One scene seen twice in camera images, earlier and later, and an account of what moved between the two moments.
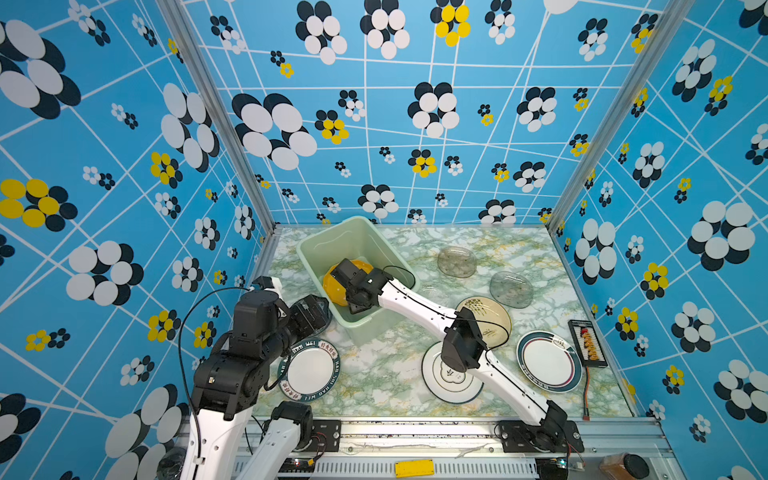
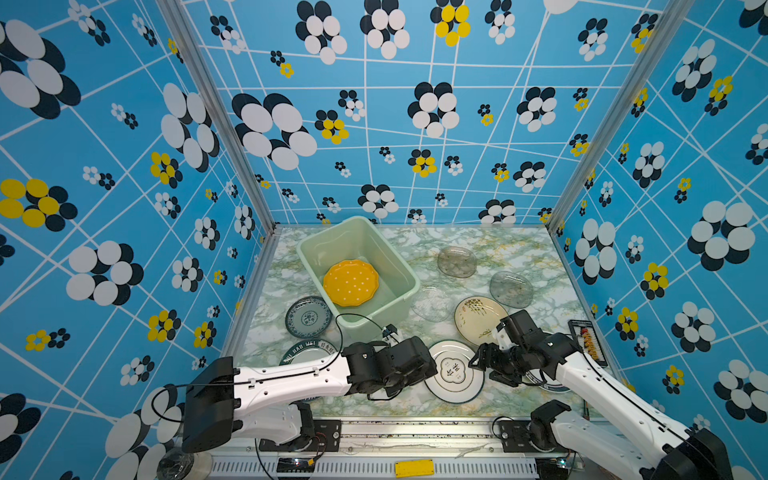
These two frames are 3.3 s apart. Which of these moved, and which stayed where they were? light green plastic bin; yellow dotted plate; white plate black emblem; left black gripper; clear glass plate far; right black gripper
Moved: right black gripper; left black gripper
Stayed: yellow dotted plate; light green plastic bin; clear glass plate far; white plate black emblem
